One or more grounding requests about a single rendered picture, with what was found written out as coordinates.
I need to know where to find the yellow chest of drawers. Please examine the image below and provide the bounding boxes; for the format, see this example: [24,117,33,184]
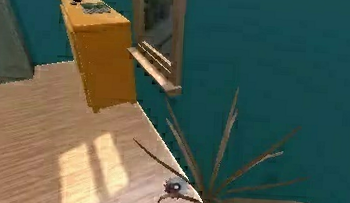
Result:
[53,0,143,117]

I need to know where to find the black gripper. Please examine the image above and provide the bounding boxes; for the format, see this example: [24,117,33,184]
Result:
[163,175,191,196]

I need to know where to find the green flat book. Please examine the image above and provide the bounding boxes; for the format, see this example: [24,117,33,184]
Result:
[79,0,113,17]

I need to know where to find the wooden framed window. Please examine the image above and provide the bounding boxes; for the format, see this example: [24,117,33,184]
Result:
[123,0,188,98]

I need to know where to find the brown leafed house plant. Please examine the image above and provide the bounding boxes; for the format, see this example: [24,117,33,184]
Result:
[129,81,350,203]

